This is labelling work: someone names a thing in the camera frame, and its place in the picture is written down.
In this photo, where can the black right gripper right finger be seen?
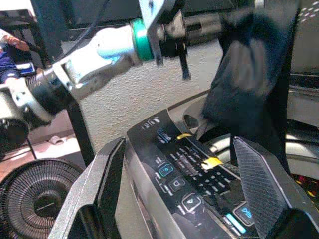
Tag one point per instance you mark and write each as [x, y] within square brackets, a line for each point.
[261, 189]

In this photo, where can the black cloth garment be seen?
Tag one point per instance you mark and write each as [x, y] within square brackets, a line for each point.
[236, 104]

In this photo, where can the black floor fan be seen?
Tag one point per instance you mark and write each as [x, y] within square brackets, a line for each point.
[37, 204]

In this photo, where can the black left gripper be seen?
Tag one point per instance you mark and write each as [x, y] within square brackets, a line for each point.
[172, 35]

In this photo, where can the grey top-load washing machine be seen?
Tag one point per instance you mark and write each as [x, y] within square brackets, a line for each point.
[301, 104]

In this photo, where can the dark tinted washer lid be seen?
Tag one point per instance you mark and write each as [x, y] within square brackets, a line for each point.
[306, 44]

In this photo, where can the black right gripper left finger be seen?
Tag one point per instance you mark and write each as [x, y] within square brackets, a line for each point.
[89, 199]

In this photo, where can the yellow tape piece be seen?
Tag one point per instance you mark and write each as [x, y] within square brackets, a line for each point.
[211, 163]
[184, 136]

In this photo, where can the black washer control panel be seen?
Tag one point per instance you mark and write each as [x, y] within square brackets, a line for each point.
[189, 189]

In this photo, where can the pale left wrist camera mount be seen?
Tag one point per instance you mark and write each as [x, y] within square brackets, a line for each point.
[152, 12]

